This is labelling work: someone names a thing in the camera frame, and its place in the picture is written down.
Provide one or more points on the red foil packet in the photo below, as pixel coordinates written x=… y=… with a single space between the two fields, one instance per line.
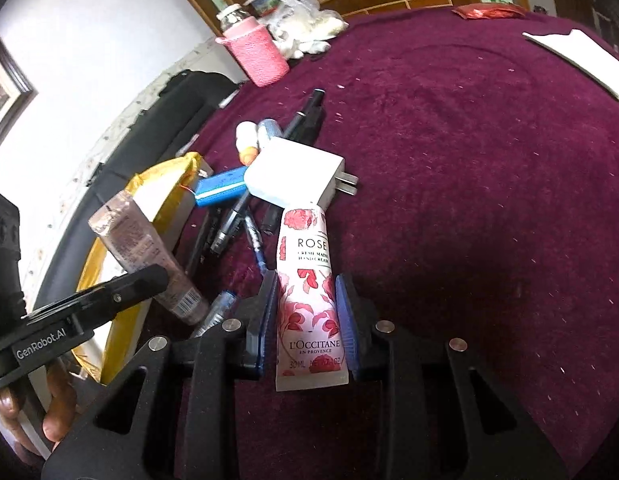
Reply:
x=489 y=11

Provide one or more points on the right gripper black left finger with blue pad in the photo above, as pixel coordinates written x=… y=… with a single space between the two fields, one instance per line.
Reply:
x=171 y=412

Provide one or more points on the blue battery pack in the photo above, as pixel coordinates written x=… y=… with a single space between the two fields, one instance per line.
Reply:
x=219 y=188

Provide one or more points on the white folded paper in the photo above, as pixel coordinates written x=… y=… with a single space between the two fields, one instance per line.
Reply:
x=581 y=51

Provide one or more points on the blue ballpoint pen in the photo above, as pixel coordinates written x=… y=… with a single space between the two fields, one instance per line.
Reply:
x=255 y=240

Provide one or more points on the maroon velvet tablecloth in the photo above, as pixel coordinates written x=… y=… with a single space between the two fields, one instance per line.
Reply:
x=488 y=201

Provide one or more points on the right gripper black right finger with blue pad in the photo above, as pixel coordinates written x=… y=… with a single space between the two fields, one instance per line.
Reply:
x=441 y=417

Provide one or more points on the clear blue tube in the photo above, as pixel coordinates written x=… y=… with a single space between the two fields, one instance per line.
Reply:
x=267 y=130

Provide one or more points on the white power adapter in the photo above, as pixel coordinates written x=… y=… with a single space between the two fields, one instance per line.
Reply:
x=289 y=174

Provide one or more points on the yellow taped cardboard box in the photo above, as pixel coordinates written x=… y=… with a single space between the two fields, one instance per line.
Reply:
x=164 y=195

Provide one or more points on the silver brown cream tube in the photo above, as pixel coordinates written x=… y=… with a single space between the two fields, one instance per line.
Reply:
x=135 y=244

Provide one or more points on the white plastic bag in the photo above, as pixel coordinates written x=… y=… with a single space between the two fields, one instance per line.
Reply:
x=299 y=27

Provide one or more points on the framed wall painting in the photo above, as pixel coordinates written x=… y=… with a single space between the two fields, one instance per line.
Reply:
x=16 y=92

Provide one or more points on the white bottle orange cap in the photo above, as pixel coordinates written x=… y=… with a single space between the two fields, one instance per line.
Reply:
x=247 y=142

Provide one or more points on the pink woven cup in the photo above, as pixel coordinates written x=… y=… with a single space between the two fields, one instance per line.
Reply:
x=252 y=46

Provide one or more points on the black gel pen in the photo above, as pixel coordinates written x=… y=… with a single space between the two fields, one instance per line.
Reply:
x=236 y=212

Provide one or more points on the rose hand cream tube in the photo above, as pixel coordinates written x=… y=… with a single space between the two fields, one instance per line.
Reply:
x=310 y=349

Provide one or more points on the person's left hand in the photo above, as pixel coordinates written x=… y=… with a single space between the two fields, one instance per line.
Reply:
x=59 y=417

